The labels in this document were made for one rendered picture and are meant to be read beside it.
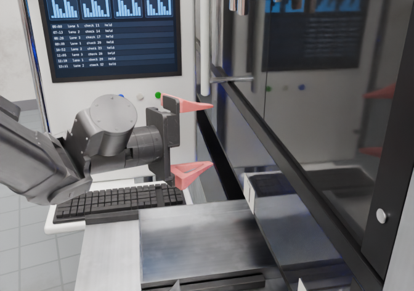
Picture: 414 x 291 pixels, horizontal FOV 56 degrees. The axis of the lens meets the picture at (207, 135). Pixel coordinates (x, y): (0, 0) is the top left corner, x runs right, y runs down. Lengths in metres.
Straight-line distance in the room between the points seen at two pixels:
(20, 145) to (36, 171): 0.06
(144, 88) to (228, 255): 0.61
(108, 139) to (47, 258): 1.97
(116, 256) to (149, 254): 0.08
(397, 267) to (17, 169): 0.39
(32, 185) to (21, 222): 2.30
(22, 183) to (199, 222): 0.66
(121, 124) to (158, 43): 0.78
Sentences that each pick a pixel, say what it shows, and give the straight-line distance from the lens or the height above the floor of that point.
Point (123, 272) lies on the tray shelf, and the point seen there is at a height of 0.88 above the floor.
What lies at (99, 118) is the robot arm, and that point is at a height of 1.35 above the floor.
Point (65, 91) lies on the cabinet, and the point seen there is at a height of 1.14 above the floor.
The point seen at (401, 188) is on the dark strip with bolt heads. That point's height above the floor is 1.32.
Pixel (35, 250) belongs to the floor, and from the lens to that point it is 2.51.
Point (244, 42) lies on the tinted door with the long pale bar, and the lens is 0.92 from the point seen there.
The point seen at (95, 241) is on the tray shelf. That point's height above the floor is 0.88.
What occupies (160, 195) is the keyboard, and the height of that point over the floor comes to 0.82.
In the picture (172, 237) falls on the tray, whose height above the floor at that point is 0.88.
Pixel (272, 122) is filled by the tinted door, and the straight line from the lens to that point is 0.74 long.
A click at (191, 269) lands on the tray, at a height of 0.88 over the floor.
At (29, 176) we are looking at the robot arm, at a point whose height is 1.30.
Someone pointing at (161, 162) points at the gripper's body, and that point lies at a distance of 0.58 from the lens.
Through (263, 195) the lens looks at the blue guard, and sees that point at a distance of 0.81.
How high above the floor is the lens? 1.52
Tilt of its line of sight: 25 degrees down
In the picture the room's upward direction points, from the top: straight up
